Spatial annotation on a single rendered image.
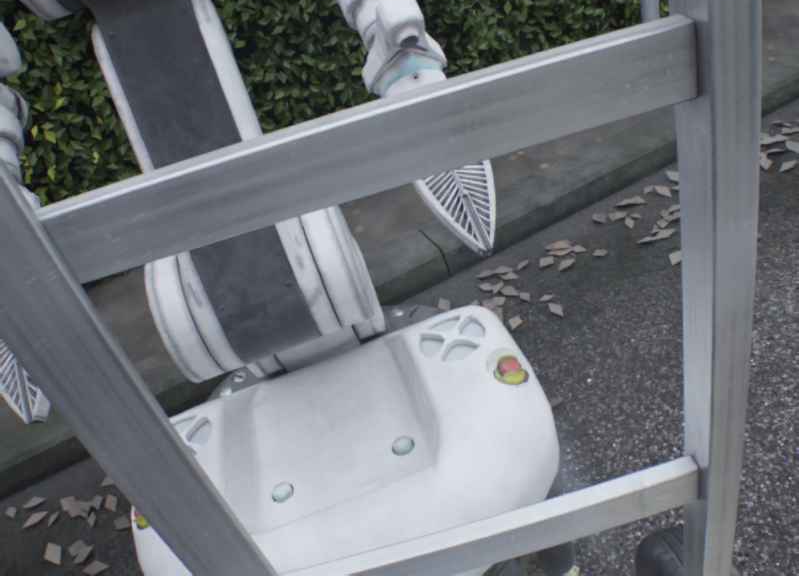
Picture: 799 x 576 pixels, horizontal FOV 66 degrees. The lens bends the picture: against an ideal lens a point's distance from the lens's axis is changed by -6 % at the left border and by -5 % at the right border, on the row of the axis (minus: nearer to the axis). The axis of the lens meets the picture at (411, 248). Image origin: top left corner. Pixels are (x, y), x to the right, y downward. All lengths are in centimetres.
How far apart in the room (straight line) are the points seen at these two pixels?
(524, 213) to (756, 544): 95
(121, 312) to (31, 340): 159
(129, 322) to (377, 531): 121
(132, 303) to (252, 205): 165
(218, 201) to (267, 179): 2
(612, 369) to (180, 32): 98
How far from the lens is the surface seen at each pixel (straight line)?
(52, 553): 149
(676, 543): 82
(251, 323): 69
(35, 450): 165
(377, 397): 93
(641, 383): 128
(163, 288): 71
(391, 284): 156
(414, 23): 64
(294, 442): 93
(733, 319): 32
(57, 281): 26
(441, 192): 64
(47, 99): 185
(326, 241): 68
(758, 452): 119
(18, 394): 71
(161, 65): 68
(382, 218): 178
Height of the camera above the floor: 94
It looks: 32 degrees down
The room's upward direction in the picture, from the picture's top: 17 degrees counter-clockwise
